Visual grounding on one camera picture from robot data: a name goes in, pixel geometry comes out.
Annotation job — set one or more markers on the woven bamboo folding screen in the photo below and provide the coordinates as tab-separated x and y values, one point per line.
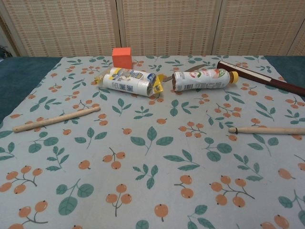
166	26

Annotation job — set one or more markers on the dark red closed folding fan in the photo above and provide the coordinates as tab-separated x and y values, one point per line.
262	80

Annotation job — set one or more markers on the white bottle with yellow cap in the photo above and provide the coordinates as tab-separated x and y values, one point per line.
202	78

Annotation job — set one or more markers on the orange block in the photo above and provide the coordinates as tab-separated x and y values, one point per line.
121	58

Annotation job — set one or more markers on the floral tablecloth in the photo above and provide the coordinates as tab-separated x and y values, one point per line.
152	167

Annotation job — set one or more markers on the wrapped pack of white rolls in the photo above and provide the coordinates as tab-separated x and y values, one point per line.
124	82

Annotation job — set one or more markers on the wooden stick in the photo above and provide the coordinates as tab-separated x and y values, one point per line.
262	130
57	119

